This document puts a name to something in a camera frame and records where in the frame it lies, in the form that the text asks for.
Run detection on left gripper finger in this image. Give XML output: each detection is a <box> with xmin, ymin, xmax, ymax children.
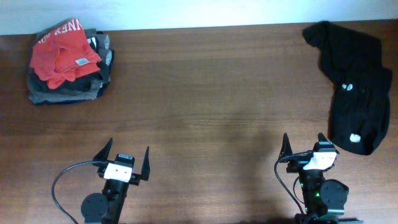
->
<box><xmin>141</xmin><ymin>146</ymin><xmax>150</xmax><ymax>181</ymax></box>
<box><xmin>93</xmin><ymin>138</ymin><xmax>113</xmax><ymax>161</ymax></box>

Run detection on black t-shirt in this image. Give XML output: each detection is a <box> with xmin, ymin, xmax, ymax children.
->
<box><xmin>302</xmin><ymin>21</ymin><xmax>392</xmax><ymax>156</ymax></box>

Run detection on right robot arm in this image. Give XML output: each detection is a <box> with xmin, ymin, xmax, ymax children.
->
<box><xmin>274</xmin><ymin>133</ymin><xmax>349</xmax><ymax>223</ymax></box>

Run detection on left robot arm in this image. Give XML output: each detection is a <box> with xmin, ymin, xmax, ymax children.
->
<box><xmin>81</xmin><ymin>139</ymin><xmax>150</xmax><ymax>224</ymax></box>

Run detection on dark folded garment stack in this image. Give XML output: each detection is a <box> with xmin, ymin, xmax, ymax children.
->
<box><xmin>28</xmin><ymin>30</ymin><xmax>115</xmax><ymax>106</ymax></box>

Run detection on grey folded garment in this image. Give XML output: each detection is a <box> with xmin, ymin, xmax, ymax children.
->
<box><xmin>26</xmin><ymin>28</ymin><xmax>112</xmax><ymax>105</ymax></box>

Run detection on red folded t-shirt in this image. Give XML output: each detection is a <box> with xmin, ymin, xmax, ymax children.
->
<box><xmin>30</xmin><ymin>19</ymin><xmax>101</xmax><ymax>89</ymax></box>

